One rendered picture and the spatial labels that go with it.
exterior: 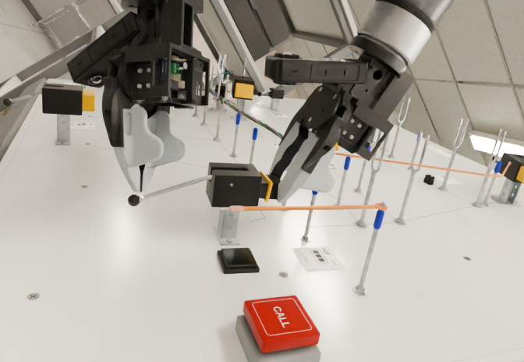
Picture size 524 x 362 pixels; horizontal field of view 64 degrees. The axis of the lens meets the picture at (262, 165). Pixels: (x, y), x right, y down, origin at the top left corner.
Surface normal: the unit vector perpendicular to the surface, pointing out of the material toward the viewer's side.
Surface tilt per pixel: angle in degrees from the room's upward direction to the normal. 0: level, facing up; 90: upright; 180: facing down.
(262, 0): 90
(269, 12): 90
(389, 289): 53
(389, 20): 112
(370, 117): 92
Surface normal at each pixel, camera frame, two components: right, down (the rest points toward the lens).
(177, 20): -0.44, -0.01
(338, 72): 0.27, 0.33
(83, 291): 0.15, -0.93
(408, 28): 0.07, 0.24
